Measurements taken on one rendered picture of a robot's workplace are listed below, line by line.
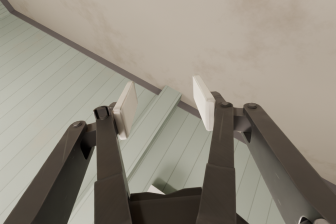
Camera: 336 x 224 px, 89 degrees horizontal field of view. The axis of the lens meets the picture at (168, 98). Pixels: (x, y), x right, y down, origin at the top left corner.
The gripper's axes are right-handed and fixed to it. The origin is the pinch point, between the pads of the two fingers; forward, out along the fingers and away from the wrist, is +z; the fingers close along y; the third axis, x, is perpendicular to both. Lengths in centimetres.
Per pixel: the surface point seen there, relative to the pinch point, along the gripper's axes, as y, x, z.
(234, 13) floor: 58, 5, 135
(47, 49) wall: -228, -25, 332
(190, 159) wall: 20, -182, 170
